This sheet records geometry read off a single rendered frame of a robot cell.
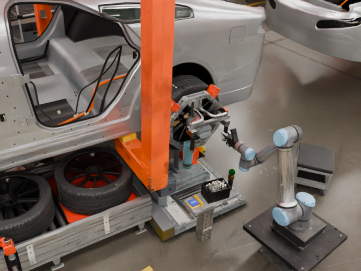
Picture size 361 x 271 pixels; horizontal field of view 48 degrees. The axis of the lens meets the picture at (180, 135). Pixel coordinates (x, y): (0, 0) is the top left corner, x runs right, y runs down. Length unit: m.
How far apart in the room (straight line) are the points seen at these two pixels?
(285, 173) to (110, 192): 1.38
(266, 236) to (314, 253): 0.38
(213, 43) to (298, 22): 2.19
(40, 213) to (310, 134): 3.37
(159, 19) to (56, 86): 1.70
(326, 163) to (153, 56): 2.26
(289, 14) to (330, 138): 1.70
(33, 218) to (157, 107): 1.24
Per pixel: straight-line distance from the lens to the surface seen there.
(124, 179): 3.45
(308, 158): 4.23
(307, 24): 5.52
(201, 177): 4.01
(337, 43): 5.43
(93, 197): 3.34
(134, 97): 3.39
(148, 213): 3.57
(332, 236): 3.57
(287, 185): 3.04
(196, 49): 3.51
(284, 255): 3.31
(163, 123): 2.94
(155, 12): 2.55
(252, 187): 4.24
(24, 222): 3.24
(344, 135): 5.43
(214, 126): 3.70
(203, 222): 3.48
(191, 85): 3.43
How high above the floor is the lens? 2.76
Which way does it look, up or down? 35 degrees down
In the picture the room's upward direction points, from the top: 3 degrees clockwise
